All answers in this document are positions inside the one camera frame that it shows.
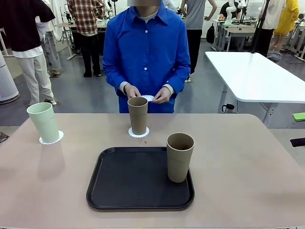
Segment person's right hand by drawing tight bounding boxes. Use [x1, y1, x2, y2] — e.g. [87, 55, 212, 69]
[123, 83, 142, 99]

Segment person's left hand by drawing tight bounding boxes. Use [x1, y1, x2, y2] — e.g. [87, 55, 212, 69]
[152, 86, 173, 104]

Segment tall brown cup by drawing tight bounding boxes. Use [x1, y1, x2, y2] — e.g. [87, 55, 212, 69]
[166, 133, 195, 183]
[127, 96, 149, 135]

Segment tall pale green cup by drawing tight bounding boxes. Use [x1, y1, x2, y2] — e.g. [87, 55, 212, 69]
[26, 102, 60, 145]

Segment person's left forearm blue sleeve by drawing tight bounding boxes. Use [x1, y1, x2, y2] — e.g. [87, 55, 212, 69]
[166, 69, 191, 98]

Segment person's right forearm blue sleeve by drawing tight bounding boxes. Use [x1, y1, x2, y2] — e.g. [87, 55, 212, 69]
[102, 69, 131, 96]

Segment person in blue shirt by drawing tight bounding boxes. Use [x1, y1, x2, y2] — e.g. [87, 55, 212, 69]
[102, 0, 192, 114]

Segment black backpack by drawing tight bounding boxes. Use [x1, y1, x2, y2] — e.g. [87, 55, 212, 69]
[206, 22, 216, 44]

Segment person in grey sleeveless top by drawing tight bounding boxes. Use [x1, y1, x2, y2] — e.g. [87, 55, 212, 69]
[183, 0, 217, 83]

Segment person in plaid shirt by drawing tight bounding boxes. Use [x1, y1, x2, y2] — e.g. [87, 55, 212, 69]
[66, 0, 107, 77]

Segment person in grey trousers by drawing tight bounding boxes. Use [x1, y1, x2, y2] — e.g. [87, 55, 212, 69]
[35, 0, 62, 77]

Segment black plastic serving tray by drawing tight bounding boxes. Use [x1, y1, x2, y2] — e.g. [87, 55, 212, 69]
[86, 146, 195, 210]

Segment white table with rounded corners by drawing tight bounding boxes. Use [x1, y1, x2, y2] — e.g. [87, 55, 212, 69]
[204, 51, 305, 128]

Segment grey lab desk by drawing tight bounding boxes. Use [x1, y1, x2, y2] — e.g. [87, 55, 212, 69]
[213, 19, 259, 52]

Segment seated person in black top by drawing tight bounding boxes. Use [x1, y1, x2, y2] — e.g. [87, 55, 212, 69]
[219, 1, 239, 21]

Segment grey bundle on floor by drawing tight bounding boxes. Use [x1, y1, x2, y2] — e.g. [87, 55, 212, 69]
[266, 50, 282, 63]

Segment white cylindrical air purifier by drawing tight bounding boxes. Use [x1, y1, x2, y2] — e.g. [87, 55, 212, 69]
[0, 51, 20, 105]

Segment person in black shirt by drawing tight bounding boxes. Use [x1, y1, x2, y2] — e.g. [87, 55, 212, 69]
[0, 0, 58, 106]

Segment black tripod pole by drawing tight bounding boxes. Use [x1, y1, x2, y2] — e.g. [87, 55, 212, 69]
[250, 0, 271, 54]

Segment person in white shirt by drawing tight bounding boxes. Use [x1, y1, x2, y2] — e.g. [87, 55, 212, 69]
[252, 0, 286, 58]

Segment bright green flat piece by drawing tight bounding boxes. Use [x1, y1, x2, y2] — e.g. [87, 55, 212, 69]
[292, 112, 305, 123]

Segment person in yellow coat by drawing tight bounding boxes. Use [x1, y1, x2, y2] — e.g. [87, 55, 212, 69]
[268, 0, 300, 59]

